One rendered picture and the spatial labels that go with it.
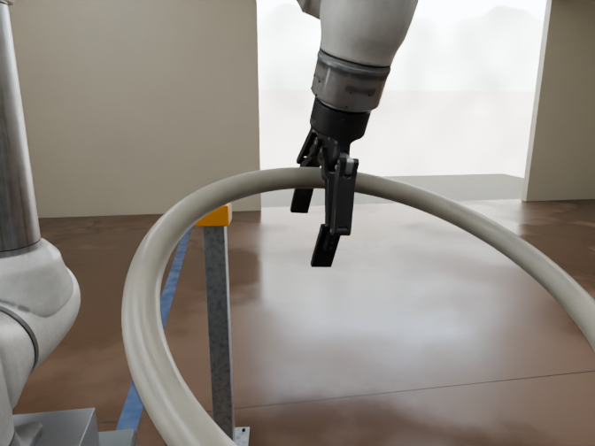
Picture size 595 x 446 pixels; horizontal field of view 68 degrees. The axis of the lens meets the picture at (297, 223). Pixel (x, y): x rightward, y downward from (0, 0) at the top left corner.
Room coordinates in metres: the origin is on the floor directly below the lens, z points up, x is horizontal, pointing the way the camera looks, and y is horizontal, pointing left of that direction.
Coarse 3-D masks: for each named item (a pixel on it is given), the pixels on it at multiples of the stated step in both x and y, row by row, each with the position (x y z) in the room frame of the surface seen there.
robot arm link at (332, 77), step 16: (320, 64) 0.54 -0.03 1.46; (336, 64) 0.52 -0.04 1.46; (352, 64) 0.52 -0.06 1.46; (320, 80) 0.55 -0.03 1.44; (336, 80) 0.53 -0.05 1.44; (352, 80) 0.52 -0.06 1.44; (368, 80) 0.52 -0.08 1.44; (384, 80) 0.54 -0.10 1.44; (320, 96) 0.55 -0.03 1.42; (336, 96) 0.53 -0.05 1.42; (352, 96) 0.53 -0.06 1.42; (368, 96) 0.54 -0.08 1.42; (352, 112) 0.55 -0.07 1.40
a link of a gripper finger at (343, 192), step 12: (336, 168) 0.54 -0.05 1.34; (336, 180) 0.54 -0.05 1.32; (348, 180) 0.54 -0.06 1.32; (336, 192) 0.53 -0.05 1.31; (348, 192) 0.54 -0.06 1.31; (336, 204) 0.53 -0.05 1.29; (348, 204) 0.54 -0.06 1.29; (336, 216) 0.53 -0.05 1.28; (348, 216) 0.53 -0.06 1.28; (336, 228) 0.53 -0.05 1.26; (348, 228) 0.53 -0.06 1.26
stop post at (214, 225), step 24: (216, 216) 1.56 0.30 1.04; (216, 240) 1.58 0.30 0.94; (216, 264) 1.58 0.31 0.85; (216, 288) 1.58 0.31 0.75; (216, 312) 1.58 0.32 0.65; (216, 336) 1.58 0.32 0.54; (216, 360) 1.58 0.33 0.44; (216, 384) 1.58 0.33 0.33; (216, 408) 1.58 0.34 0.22; (240, 432) 1.69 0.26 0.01
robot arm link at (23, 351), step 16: (0, 320) 0.58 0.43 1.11; (16, 320) 0.61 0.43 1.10; (0, 336) 0.55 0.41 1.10; (16, 336) 0.58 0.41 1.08; (0, 352) 0.54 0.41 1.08; (16, 352) 0.57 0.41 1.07; (32, 352) 0.61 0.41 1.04; (0, 368) 0.53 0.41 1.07; (16, 368) 0.56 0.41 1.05; (32, 368) 0.61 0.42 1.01; (0, 384) 0.52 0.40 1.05; (16, 384) 0.56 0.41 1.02; (0, 400) 0.52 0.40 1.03; (16, 400) 0.56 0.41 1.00; (0, 416) 0.51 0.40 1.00; (0, 432) 0.51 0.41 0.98
